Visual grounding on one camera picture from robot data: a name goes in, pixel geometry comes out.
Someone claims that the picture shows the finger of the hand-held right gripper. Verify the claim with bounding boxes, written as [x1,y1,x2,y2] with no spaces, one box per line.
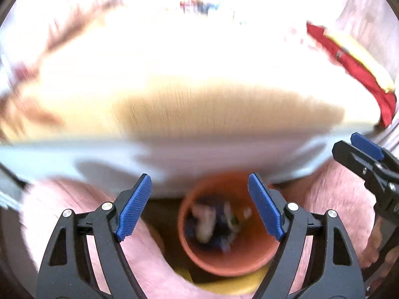
[350,132,399,175]
[332,140,399,216]

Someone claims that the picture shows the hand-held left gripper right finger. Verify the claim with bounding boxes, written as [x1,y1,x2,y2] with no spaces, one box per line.
[248,173,365,299]

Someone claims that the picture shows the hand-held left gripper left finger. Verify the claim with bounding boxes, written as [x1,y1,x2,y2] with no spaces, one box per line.
[36,174,152,299]

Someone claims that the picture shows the orange plastic bucket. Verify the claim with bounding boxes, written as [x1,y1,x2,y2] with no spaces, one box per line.
[178,171,281,277]

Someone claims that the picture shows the person's right hand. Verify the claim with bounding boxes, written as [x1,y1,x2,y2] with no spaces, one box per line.
[358,216,399,270]

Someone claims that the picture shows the person's left leg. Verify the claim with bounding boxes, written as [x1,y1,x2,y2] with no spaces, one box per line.
[19,177,262,299]

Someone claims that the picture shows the pile of paper scraps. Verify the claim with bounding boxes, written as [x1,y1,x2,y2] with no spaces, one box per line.
[185,201,253,253]

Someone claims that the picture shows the white bed mattress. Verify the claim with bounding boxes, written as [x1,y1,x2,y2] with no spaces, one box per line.
[0,123,376,198]

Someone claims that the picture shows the red cloth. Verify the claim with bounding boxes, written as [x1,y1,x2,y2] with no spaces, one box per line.
[306,21,397,128]

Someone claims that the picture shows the yellow plastic item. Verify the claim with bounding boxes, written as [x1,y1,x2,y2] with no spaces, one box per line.
[175,267,269,296]

